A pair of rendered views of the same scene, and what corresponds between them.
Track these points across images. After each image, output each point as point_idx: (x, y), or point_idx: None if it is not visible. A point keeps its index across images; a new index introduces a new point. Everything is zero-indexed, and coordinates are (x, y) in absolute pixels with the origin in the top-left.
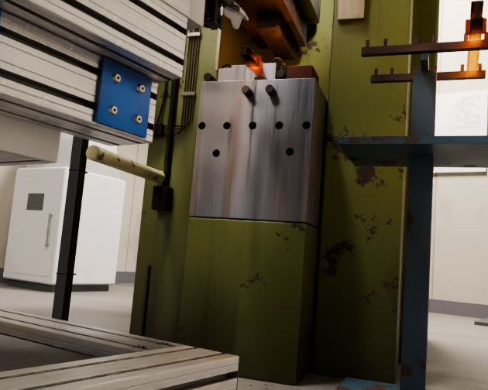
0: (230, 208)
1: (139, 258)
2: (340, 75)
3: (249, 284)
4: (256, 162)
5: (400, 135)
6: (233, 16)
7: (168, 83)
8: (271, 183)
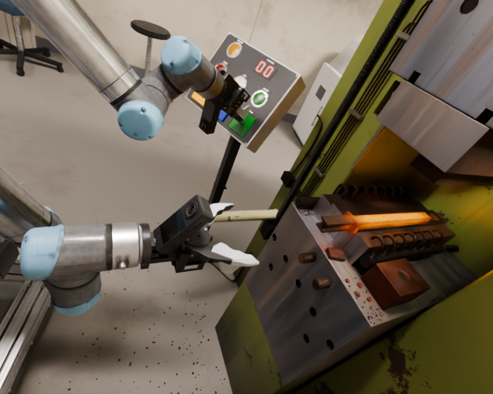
0: (259, 308)
1: (250, 243)
2: (466, 311)
3: (246, 353)
4: (284, 309)
5: None
6: (223, 263)
7: (314, 146)
8: (283, 334)
